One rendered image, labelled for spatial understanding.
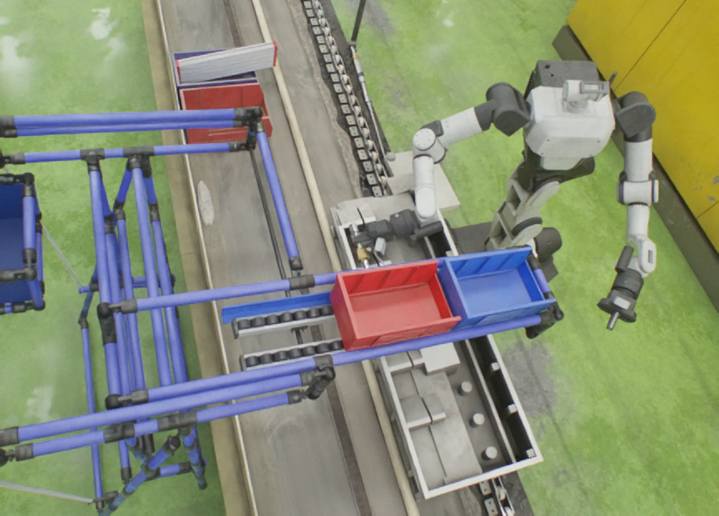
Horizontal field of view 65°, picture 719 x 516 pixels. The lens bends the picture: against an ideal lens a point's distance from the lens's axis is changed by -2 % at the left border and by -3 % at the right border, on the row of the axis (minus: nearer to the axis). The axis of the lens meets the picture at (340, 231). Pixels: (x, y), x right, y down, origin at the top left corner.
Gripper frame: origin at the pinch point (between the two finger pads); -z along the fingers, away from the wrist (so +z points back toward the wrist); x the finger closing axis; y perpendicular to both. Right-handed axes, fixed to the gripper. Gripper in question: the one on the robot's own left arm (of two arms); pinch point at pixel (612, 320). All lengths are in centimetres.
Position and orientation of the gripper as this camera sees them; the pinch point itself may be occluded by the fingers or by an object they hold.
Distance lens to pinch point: 206.1
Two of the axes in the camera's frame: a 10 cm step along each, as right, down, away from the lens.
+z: 5.2, -7.7, 3.7
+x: -8.5, -4.5, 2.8
